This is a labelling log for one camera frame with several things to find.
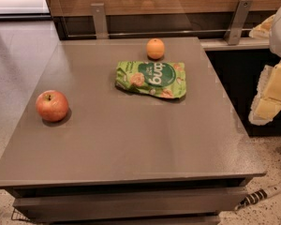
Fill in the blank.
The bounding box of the white power strip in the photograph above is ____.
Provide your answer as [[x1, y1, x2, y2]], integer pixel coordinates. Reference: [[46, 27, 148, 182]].
[[234, 186, 281, 211]]

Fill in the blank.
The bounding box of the small orange fruit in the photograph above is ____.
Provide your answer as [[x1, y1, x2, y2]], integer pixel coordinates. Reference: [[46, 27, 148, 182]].
[[146, 38, 165, 59]]

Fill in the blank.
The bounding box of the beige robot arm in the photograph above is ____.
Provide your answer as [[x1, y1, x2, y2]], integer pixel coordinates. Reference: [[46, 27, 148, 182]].
[[248, 7, 281, 126]]

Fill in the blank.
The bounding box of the red apple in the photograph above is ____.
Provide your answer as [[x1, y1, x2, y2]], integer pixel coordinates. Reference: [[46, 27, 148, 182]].
[[36, 90, 68, 122]]

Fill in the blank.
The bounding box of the metal bracket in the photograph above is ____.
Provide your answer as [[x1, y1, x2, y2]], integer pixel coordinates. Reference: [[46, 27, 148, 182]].
[[91, 3, 109, 39], [224, 0, 253, 45]]

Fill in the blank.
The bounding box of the left metal bracket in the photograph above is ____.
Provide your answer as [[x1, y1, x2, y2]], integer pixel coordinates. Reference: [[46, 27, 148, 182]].
[[91, 3, 109, 39]]

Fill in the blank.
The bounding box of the right metal bracket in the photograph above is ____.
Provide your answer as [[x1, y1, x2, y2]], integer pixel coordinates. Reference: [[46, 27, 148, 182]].
[[224, 0, 253, 45]]

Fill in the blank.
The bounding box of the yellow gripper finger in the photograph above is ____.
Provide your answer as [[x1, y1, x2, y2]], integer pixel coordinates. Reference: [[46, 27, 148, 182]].
[[248, 63, 281, 126], [249, 15, 274, 38]]

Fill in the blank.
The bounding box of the green snack bag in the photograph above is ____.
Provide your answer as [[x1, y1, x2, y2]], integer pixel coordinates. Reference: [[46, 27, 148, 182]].
[[115, 61, 186, 99]]

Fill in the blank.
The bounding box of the grey cabinet table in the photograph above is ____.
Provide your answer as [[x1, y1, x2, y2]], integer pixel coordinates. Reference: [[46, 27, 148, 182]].
[[0, 37, 265, 225]]

